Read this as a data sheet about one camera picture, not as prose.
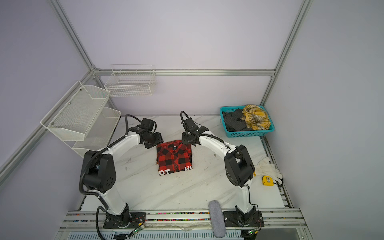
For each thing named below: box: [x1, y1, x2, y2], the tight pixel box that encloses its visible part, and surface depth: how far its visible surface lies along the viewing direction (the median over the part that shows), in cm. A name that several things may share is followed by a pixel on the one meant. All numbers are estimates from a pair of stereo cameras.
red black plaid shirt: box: [156, 140, 193, 176], surface depth 94 cm
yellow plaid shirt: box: [241, 104, 271, 131], surface depth 106 cm
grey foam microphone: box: [208, 200, 226, 238], surface depth 73 cm
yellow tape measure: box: [262, 175, 274, 187], surface depth 87 cm
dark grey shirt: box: [222, 109, 252, 132], surface depth 106 cm
